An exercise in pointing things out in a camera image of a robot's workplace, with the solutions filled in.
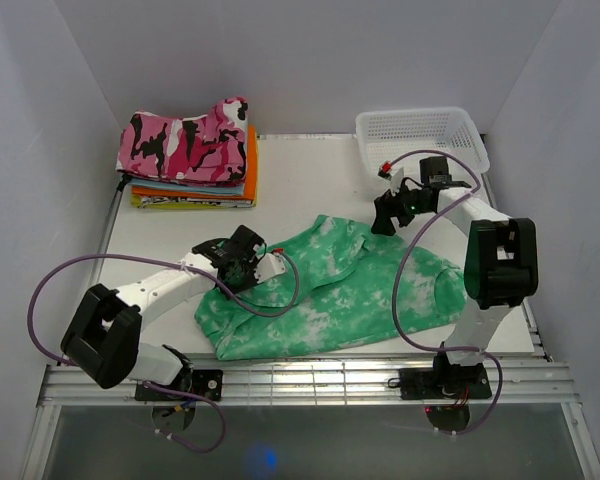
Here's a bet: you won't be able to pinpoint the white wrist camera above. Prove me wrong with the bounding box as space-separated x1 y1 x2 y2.
377 162 404 196
254 252 286 285

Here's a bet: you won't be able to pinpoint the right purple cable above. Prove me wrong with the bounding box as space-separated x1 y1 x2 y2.
389 148 505 437

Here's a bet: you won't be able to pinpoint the orange folded trousers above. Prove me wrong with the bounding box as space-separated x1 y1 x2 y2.
130 126 258 204

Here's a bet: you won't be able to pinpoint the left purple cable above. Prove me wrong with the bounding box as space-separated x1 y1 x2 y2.
27 249 302 454

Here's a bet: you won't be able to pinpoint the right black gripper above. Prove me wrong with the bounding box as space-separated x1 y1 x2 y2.
371 177 431 236

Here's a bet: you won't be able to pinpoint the yellow patterned folded trousers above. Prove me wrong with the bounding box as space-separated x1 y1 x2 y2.
131 194 255 210

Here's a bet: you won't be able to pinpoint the pink camouflage folded trousers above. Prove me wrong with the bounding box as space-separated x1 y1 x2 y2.
116 97 248 185

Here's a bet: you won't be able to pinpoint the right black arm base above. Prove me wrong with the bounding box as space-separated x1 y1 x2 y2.
387 366 492 400

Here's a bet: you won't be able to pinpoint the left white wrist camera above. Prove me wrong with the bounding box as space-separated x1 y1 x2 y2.
254 252 286 285

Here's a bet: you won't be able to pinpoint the purple cable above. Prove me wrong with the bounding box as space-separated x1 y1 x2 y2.
27 249 302 454
389 148 505 437

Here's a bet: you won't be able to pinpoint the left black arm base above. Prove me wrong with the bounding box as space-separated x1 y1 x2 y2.
134 369 224 402

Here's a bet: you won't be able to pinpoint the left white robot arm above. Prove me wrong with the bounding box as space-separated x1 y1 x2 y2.
61 225 286 400

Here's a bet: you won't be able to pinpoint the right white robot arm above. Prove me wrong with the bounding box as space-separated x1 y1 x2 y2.
371 149 539 402

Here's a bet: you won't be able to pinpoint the green tie-dye trousers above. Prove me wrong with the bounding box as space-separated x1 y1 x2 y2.
195 215 466 361

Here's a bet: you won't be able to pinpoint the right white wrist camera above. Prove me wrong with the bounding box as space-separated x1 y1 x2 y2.
377 162 404 196

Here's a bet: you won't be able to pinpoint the aluminium frame rail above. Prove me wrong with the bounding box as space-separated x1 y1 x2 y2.
37 354 580 407

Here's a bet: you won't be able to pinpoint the white plastic basket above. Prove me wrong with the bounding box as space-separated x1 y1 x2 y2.
355 107 490 178

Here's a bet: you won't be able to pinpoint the light blue folded trousers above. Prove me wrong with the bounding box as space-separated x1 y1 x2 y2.
129 177 245 196

